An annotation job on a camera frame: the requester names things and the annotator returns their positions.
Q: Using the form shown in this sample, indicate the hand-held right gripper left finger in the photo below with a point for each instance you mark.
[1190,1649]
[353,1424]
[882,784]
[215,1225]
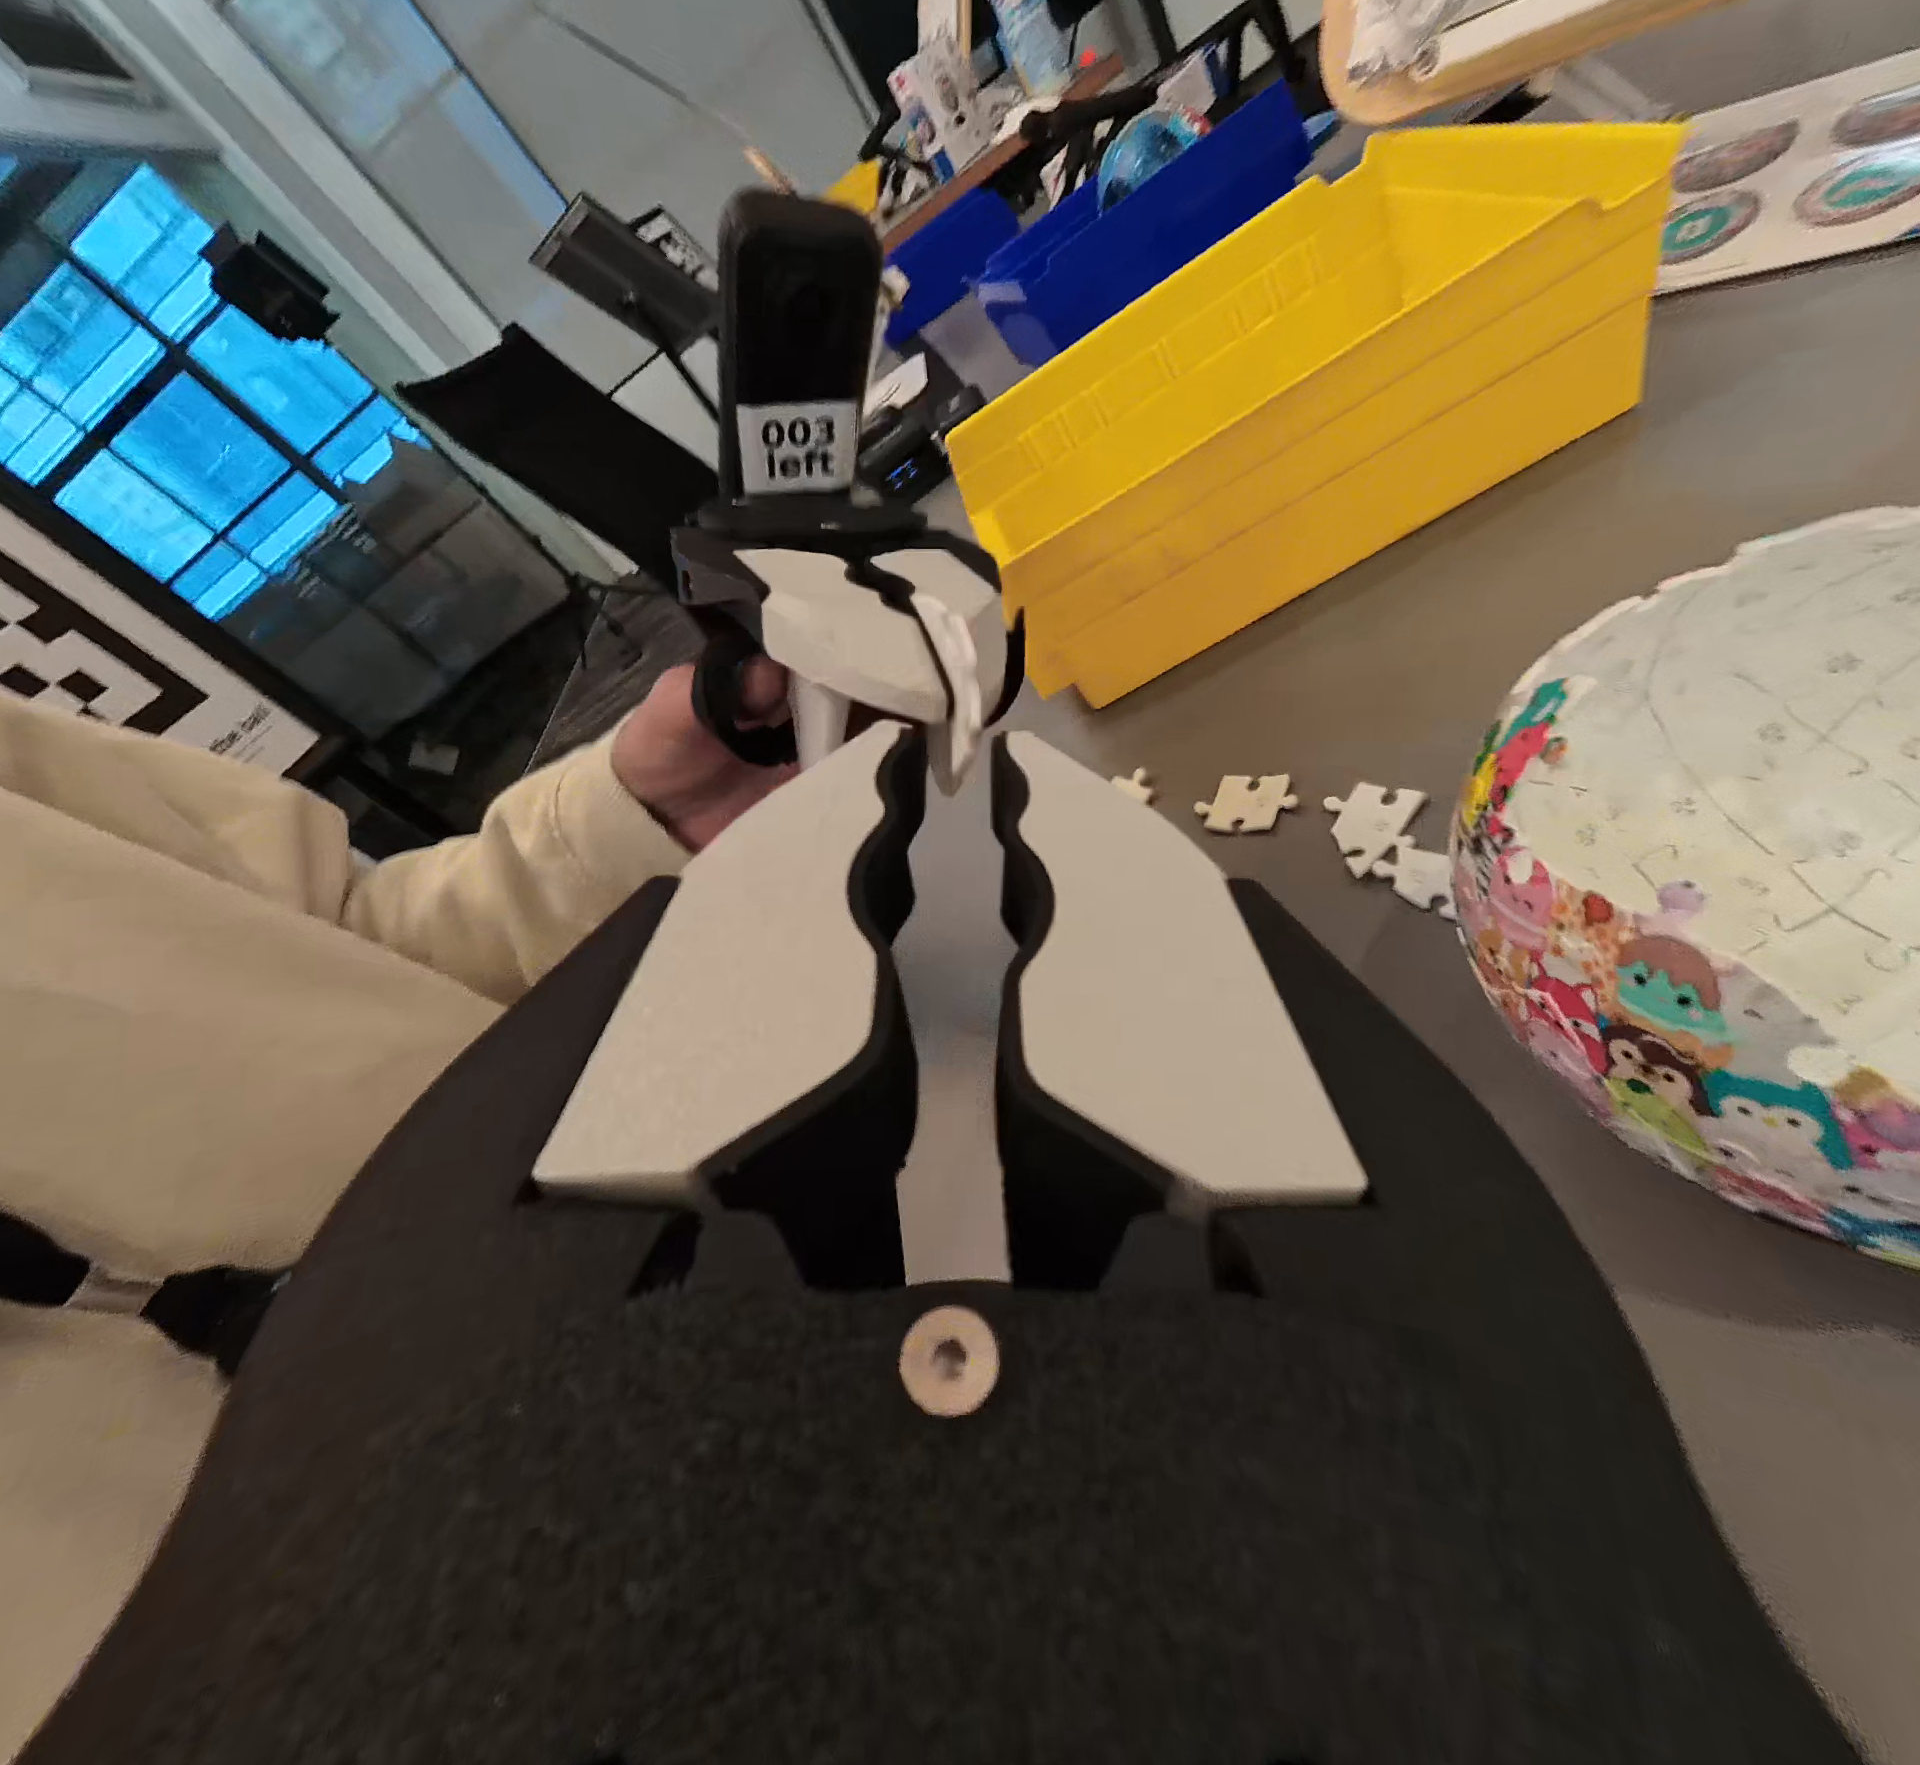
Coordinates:
[721,1030]

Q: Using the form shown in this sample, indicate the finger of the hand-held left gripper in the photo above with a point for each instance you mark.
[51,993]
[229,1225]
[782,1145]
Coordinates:
[841,641]
[975,594]

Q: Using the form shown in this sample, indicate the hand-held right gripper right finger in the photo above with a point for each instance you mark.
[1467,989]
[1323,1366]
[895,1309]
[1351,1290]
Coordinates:
[1170,1030]

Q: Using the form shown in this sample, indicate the white puzzle piece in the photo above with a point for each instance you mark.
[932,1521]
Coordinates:
[1246,802]
[957,715]
[1373,820]
[1133,787]

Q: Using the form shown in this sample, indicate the colourful puzzle ball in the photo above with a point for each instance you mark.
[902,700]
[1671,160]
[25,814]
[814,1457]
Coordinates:
[1725,820]

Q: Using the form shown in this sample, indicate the person's left hand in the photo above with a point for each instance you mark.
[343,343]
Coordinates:
[676,761]

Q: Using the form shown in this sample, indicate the blue plastic bin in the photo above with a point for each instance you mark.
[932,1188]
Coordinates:
[1170,219]
[944,250]

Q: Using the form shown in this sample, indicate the black studio light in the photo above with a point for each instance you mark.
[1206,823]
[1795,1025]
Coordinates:
[614,264]

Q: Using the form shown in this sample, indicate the cluttered wooden table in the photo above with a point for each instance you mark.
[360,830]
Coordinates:
[991,160]

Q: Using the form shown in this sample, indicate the white wipes canister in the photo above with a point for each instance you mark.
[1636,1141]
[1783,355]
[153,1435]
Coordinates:
[1027,17]

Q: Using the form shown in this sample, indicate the large paned window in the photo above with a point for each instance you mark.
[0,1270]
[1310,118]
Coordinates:
[195,416]

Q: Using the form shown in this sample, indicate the black white marker board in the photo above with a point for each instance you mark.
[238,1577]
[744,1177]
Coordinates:
[104,641]

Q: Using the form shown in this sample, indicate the white printed sheet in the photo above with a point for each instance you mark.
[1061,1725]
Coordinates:
[1801,189]

